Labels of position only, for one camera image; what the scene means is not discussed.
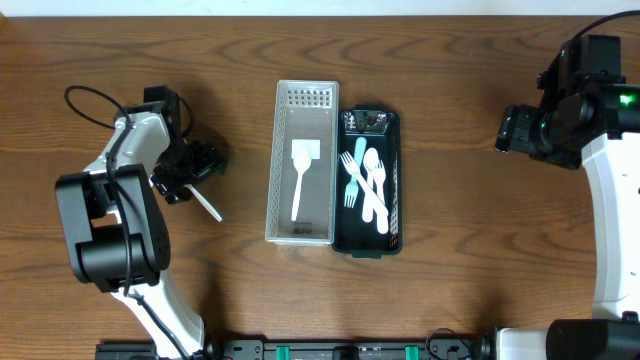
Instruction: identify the dark green plastic basket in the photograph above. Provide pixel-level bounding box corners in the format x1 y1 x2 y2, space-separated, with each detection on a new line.
333 105 402 258

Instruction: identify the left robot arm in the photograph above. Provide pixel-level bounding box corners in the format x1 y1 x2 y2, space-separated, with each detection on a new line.
55 86 227 359

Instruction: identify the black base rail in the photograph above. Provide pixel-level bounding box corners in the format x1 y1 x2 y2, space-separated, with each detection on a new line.
94 335 496 360

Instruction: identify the white plastic fork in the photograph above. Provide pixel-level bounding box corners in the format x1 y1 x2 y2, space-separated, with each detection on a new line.
339 151 389 215
373 160 389 234

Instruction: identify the white plastic spoon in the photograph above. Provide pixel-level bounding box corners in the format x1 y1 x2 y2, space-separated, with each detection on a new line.
185 184 222 222
291 151 312 222
362 147 379 223

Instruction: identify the mint green plastic fork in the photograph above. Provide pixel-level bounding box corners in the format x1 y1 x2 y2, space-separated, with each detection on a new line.
344 137 367 208

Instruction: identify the clear plastic perforated basket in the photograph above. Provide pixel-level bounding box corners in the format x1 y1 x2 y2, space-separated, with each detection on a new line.
265 80 339 246

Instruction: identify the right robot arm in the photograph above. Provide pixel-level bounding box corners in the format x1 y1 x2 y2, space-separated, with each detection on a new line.
493 35 639 359

